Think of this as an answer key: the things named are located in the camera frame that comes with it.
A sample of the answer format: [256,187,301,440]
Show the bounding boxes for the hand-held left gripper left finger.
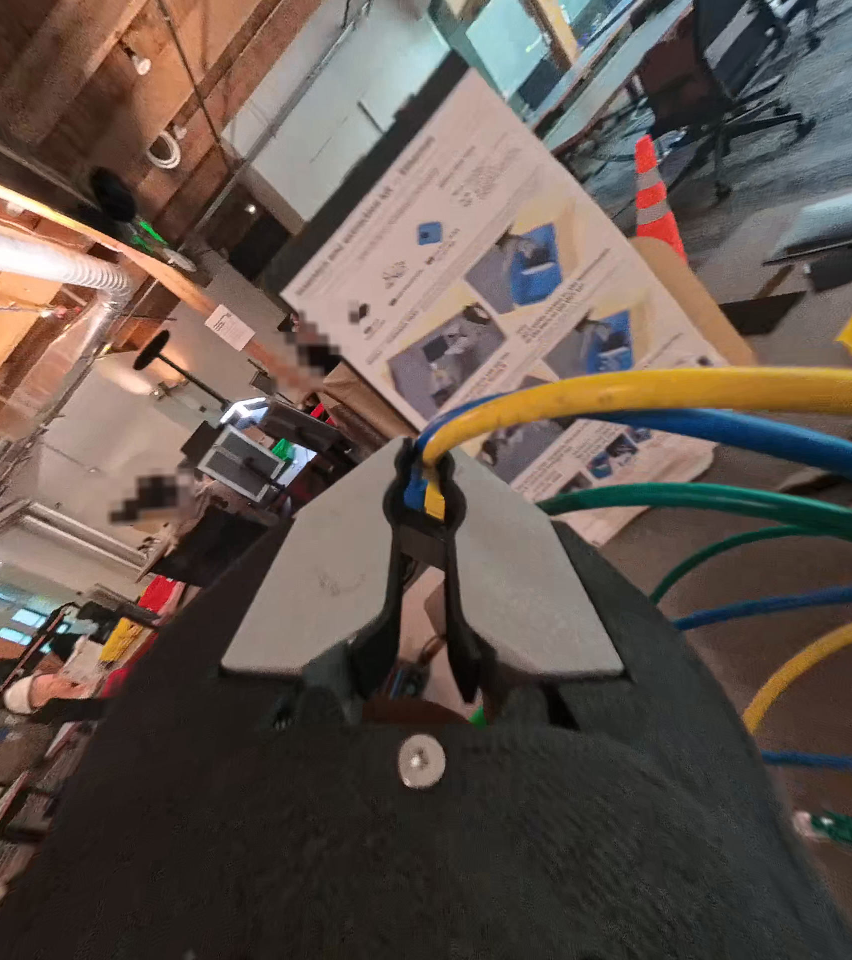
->
[219,438,408,699]

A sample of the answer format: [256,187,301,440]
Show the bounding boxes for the green ethernet cable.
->
[540,482,852,850]

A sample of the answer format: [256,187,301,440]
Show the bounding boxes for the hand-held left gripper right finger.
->
[441,452,625,702]

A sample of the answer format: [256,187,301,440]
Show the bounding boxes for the printed instruction sheet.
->
[279,69,721,528]

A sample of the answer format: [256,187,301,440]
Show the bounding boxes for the orange traffic cone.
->
[632,135,690,261]

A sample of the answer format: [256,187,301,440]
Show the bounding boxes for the white display stand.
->
[538,442,721,550]

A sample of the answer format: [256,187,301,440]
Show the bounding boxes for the blue ethernet cable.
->
[403,391,852,779]

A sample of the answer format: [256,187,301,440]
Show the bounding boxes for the yellow ethernet cable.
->
[420,366,852,735]

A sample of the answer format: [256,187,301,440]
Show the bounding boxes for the black office chair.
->
[636,0,818,198]

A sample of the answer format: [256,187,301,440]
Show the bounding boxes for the grey flat panel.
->
[763,176,852,265]

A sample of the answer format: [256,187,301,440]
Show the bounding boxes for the dark square pad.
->
[720,290,807,336]

